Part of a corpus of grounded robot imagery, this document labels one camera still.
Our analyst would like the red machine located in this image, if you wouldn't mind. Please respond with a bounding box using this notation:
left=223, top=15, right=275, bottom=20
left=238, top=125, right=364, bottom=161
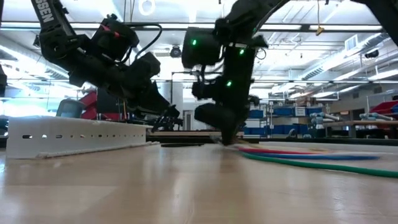
left=79, top=90, right=123, bottom=122

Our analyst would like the wooden desk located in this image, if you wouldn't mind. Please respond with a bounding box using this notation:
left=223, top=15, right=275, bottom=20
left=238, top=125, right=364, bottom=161
left=149, top=130, right=218, bottom=138

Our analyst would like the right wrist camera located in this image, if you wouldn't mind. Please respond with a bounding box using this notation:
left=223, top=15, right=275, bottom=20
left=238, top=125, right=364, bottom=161
left=191, top=80, right=220, bottom=101

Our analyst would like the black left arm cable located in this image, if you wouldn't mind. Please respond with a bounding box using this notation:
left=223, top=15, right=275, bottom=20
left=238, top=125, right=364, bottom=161
left=123, top=22, right=164, bottom=62

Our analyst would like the grey chair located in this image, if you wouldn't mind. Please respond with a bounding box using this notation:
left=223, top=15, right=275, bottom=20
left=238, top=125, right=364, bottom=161
left=55, top=98, right=87, bottom=119

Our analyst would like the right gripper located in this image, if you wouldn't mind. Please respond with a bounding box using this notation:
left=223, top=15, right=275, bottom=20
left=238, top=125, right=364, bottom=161
left=194, top=75, right=256, bottom=146

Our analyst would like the black zip tie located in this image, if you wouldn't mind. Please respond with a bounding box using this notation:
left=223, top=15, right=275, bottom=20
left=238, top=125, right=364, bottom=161
left=160, top=142, right=205, bottom=148

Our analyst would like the blue cable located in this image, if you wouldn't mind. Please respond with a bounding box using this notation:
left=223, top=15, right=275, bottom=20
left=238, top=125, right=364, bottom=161
left=251, top=151, right=381, bottom=161

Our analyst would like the black monitor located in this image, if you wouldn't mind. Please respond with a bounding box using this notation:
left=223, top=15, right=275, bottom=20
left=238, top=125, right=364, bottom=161
left=96, top=86, right=128, bottom=114

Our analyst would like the yellow hanging cord pull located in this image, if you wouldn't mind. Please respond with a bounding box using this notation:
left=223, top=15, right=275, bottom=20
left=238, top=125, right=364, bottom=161
left=315, top=0, right=325, bottom=37

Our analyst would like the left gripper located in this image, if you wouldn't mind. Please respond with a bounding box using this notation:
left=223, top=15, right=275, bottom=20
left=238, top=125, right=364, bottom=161
left=101, top=60, right=181, bottom=119

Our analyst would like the red and blue bin rack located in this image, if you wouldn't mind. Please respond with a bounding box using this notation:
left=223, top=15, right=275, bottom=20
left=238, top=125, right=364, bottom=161
left=369, top=100, right=398, bottom=116

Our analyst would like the white perforated cable raceway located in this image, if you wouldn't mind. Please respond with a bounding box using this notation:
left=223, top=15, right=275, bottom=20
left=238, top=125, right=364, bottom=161
left=6, top=116, right=161, bottom=160

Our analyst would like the green cable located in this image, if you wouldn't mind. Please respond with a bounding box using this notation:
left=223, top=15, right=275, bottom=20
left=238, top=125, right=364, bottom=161
left=241, top=151, right=398, bottom=179

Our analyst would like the blue bin shelf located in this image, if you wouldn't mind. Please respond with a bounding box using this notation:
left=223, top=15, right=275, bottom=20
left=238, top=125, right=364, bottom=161
left=244, top=104, right=326, bottom=137

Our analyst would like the wooden top workbench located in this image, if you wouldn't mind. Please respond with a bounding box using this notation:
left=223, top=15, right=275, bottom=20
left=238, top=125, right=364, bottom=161
left=322, top=120, right=398, bottom=139

